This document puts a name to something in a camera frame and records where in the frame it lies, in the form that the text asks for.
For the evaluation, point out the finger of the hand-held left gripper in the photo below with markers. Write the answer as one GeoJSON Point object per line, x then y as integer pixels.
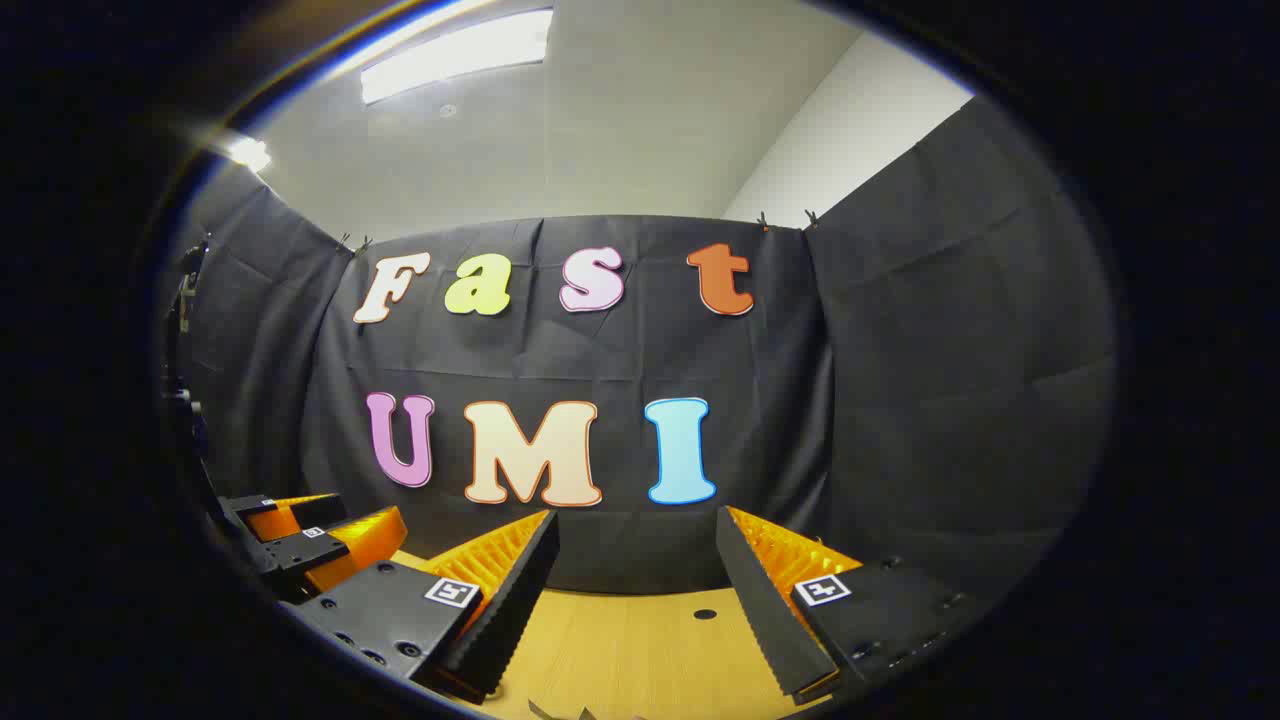
{"type": "Point", "coordinates": [315, 508]}
{"type": "Point", "coordinates": [295, 552]}

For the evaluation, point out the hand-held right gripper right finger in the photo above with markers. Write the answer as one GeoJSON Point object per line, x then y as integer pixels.
{"type": "Point", "coordinates": [765, 600]}

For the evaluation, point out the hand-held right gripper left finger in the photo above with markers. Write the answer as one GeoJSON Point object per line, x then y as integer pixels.
{"type": "Point", "coordinates": [505, 600]}

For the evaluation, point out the black backdrop cloth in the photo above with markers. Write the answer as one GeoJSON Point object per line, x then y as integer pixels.
{"type": "Point", "coordinates": [900, 400]}

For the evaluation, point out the small ceiling light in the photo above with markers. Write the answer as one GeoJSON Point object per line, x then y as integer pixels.
{"type": "Point", "coordinates": [248, 152]}

